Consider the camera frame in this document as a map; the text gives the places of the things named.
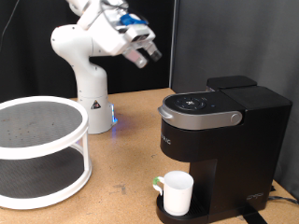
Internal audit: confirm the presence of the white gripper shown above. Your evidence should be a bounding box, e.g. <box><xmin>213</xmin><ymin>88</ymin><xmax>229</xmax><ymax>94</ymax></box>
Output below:
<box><xmin>88</xmin><ymin>8</ymin><xmax>164</xmax><ymax>69</ymax></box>

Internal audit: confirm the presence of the black Keurig coffee machine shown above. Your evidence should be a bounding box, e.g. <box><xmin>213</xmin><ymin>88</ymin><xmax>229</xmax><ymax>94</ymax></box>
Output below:
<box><xmin>155</xmin><ymin>75</ymin><xmax>293</xmax><ymax>224</ymax></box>

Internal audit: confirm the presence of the white mug green-taped handle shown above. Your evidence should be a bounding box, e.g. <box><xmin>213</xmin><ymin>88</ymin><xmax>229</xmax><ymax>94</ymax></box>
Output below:
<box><xmin>152</xmin><ymin>170</ymin><xmax>194</xmax><ymax>217</ymax></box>

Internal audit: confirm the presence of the black curtain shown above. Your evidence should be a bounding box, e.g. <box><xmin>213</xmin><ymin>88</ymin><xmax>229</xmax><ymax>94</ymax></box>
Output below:
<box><xmin>0</xmin><ymin>0</ymin><xmax>176</xmax><ymax>104</ymax></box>

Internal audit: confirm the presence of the grey partition panel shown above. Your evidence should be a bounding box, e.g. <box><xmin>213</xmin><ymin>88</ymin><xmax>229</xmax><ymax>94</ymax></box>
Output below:
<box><xmin>169</xmin><ymin>0</ymin><xmax>299</xmax><ymax>200</ymax></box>

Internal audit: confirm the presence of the white two-tier turntable shelf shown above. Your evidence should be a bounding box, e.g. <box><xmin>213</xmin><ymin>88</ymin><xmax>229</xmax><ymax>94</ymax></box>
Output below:
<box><xmin>0</xmin><ymin>95</ymin><xmax>93</xmax><ymax>210</ymax></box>

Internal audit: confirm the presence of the black tape strip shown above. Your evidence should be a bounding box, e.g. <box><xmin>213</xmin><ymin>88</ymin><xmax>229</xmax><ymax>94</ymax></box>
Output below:
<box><xmin>237</xmin><ymin>206</ymin><xmax>269</xmax><ymax>224</ymax></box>

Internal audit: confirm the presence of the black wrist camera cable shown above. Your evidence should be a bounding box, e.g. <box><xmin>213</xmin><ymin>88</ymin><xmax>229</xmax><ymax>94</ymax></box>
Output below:
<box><xmin>101</xmin><ymin>0</ymin><xmax>130</xmax><ymax>13</ymax></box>

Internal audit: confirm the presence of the thin dark hanging wire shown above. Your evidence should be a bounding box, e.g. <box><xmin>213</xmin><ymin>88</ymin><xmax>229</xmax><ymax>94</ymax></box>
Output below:
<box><xmin>0</xmin><ymin>0</ymin><xmax>21</xmax><ymax>48</ymax></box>

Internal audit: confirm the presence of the braided grey power cable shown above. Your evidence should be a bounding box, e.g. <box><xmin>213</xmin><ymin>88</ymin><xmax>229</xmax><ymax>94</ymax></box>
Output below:
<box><xmin>267</xmin><ymin>195</ymin><xmax>299</xmax><ymax>206</ymax></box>

